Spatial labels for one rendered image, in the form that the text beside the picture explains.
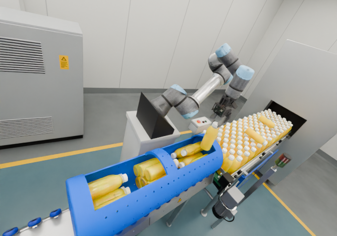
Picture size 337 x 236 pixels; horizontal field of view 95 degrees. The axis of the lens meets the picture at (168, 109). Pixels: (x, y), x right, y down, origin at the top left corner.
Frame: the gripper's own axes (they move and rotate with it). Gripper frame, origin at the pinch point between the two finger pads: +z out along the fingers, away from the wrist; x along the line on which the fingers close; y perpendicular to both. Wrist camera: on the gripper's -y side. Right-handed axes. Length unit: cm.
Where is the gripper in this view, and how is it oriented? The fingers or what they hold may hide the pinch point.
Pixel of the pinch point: (216, 123)
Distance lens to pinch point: 97.6
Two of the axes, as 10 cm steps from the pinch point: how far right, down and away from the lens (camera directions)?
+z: -2.9, 8.0, 5.3
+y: -7.8, 1.2, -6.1
